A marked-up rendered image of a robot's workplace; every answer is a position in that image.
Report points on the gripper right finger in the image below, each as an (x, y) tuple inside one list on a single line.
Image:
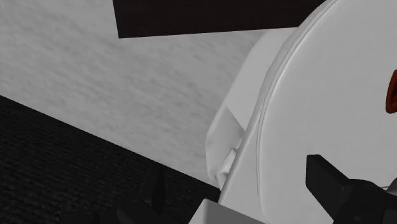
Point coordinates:
[(328, 183)]

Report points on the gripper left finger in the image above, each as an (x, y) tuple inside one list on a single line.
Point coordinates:
[(155, 192)]

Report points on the white toilet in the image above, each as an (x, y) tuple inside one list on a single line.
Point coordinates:
[(319, 102)]

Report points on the orange-brown rounded object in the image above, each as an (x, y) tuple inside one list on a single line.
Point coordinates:
[(392, 93)]

